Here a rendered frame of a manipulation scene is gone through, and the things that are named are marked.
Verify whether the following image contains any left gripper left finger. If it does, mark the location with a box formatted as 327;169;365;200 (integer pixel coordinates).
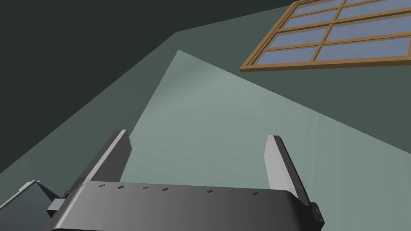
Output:
74;129;132;188

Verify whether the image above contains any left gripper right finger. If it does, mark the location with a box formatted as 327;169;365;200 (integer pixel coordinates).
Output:
264;135;311;207

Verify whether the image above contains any wooden framed window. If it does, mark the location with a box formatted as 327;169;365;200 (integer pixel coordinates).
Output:
239;0;411;73

